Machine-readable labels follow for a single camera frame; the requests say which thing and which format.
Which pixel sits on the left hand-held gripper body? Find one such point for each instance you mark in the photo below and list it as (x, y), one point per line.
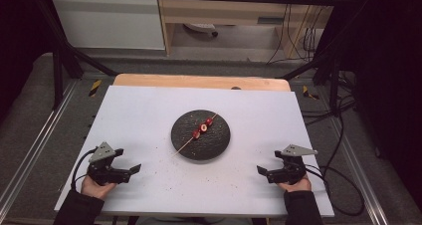
(105, 174)

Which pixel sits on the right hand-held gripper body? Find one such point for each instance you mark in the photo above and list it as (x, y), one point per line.
(292, 172)

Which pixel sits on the person's right hand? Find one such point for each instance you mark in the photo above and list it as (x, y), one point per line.
(298, 186)

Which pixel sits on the person's left hand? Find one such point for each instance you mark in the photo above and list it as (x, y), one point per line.
(96, 190)

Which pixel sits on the white board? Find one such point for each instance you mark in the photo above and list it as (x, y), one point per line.
(139, 118)

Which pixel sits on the wooden skewer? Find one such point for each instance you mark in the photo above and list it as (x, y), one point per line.
(185, 145)

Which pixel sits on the black round plate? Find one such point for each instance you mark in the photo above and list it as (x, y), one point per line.
(212, 145)

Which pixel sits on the red fruit piece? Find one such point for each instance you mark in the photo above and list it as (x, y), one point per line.
(203, 128)
(196, 134)
(209, 121)

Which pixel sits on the wooden table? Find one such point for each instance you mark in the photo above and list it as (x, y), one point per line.
(185, 80)

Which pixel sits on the white cabinet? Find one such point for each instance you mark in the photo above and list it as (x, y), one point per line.
(109, 22)

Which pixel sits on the white chair base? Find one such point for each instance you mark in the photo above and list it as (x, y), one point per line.
(202, 28)

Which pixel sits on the wooden desk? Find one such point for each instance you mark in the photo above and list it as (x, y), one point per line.
(219, 11)

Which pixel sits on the aluminium floor rail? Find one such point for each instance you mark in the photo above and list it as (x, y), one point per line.
(36, 135)
(361, 172)

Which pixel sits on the black metal frame stand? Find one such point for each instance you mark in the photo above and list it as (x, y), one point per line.
(333, 75)
(58, 72)

